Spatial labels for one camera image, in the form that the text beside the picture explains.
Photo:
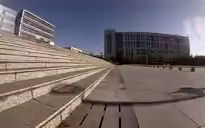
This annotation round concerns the low white building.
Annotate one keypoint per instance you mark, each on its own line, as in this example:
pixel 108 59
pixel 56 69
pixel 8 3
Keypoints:
pixel 75 49

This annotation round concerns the dark glass-fronted building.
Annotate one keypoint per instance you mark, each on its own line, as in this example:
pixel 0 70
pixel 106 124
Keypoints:
pixel 146 45

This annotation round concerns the grey stone plaza pavement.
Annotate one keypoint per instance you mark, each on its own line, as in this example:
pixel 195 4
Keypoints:
pixel 150 80

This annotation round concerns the wooden plank strip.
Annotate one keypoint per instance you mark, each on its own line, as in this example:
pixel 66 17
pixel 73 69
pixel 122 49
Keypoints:
pixel 110 116

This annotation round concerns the white building with striped floors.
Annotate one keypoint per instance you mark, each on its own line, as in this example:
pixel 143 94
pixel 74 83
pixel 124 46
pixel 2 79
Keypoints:
pixel 35 28

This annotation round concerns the wide pale stone steps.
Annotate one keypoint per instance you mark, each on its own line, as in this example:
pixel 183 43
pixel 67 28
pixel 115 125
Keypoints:
pixel 23 56

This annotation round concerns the pale glass building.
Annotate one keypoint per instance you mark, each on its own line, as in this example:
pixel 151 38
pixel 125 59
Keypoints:
pixel 1 16

